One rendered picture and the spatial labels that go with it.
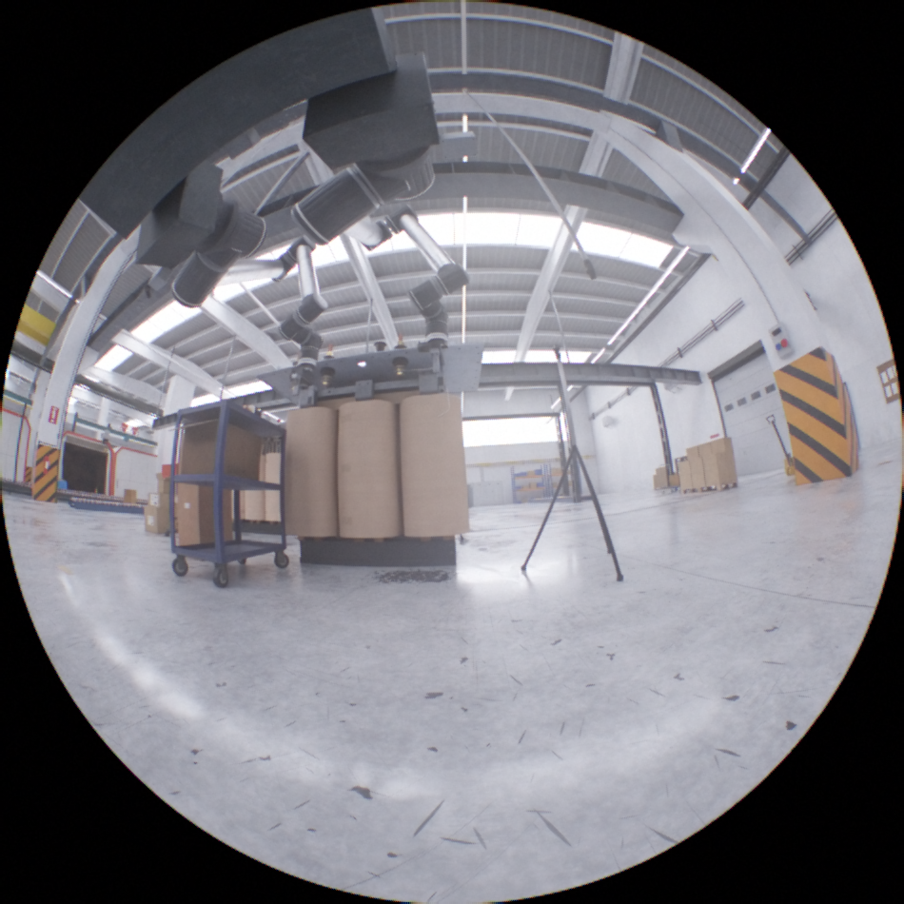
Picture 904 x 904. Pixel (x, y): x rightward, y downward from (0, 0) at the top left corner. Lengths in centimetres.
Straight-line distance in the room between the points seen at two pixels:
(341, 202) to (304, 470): 156
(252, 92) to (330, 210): 49
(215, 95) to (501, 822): 121
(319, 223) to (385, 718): 123
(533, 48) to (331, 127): 943
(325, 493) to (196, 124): 190
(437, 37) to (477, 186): 607
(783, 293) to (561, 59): 792
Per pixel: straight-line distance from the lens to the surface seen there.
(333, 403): 212
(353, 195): 99
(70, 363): 1151
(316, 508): 191
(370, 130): 76
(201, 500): 224
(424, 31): 977
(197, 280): 139
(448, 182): 481
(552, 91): 678
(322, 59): 73
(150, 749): 63
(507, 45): 989
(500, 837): 43
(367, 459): 177
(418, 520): 168
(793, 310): 468
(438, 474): 167
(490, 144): 1027
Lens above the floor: 39
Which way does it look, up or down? 10 degrees up
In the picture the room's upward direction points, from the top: 4 degrees counter-clockwise
